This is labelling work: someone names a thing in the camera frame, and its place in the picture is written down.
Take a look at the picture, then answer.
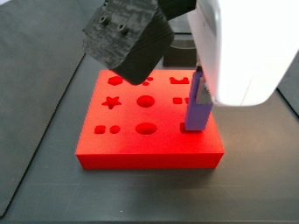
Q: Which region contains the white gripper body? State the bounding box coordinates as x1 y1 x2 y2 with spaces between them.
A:
186 0 299 107

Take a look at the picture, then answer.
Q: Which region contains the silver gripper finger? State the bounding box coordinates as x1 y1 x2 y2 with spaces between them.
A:
194 66 211 104

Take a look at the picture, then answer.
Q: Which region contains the purple rectangular block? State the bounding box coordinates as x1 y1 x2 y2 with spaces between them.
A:
184 72 212 131

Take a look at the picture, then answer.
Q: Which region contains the red shape sorter board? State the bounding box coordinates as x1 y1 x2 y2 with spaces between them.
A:
76 70 224 170

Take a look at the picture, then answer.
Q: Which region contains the dark grey foam mat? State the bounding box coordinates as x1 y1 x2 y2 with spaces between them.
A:
0 0 104 218

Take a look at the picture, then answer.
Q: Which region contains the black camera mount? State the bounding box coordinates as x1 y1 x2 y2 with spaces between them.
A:
82 0 196 85

